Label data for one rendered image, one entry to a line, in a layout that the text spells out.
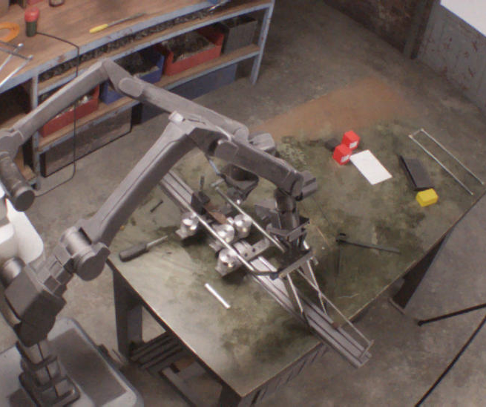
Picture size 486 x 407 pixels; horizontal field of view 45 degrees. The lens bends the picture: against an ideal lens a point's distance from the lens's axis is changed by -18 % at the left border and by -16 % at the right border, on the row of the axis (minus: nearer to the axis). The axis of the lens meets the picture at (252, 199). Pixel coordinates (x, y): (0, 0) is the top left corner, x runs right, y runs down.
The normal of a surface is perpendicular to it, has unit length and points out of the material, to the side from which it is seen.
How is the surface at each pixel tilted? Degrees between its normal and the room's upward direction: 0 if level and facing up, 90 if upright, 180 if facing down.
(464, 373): 0
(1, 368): 0
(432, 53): 90
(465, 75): 90
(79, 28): 0
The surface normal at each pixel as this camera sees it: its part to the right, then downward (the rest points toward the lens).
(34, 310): 0.68, 0.61
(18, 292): -0.22, -0.38
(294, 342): 0.17, -0.68
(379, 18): -0.72, 0.41
